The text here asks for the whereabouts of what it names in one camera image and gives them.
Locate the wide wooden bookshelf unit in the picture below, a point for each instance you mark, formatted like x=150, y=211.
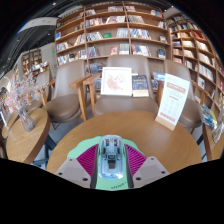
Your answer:
x=110, y=30

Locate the green blob-shaped mouse pad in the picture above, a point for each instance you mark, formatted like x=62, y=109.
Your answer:
x=111, y=185

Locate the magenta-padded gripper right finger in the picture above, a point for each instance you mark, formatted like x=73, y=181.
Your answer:
x=151, y=168

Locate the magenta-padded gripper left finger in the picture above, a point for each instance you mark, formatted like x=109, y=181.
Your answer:
x=71, y=170

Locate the stack of light blue books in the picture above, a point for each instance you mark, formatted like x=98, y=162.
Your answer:
x=159, y=76

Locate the white framed floral picture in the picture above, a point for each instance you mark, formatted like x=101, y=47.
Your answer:
x=116, y=81

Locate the round wooden side table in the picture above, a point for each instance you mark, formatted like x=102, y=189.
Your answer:
x=215, y=150
x=25, y=143
x=9, y=124

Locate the stack of colourful books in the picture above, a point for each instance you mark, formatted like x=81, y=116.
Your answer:
x=208, y=116

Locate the brown leather wooden armchair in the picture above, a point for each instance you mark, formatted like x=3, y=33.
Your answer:
x=191, y=113
x=123, y=105
x=63, y=106

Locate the dark standing book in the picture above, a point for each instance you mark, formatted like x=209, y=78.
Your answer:
x=140, y=83

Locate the distant wooden bookshelf unit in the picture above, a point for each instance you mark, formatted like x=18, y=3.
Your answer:
x=30, y=61

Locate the white red sign, wooden base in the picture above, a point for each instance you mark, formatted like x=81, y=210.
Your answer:
x=172, y=100

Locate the angled wooden bookshelf unit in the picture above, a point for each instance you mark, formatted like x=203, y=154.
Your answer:
x=196, y=46

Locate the glass vase with dried flowers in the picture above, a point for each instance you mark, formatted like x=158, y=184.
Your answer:
x=218, y=130
x=26, y=121

